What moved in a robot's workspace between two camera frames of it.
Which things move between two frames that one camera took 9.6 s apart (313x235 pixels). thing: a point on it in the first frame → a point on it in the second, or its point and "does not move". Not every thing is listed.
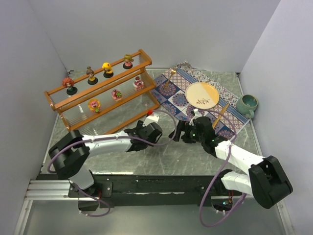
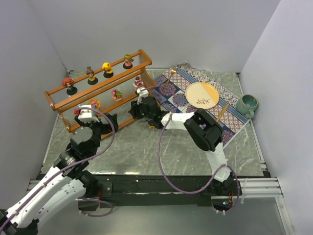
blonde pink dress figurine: x=128 y=63 does not move
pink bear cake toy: x=138 y=84 does not move
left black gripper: x=151 y=130 → x=107 y=120
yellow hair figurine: x=108 y=70 does not move
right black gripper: x=184 y=132 → x=136 y=110
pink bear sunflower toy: x=94 y=105 does not move
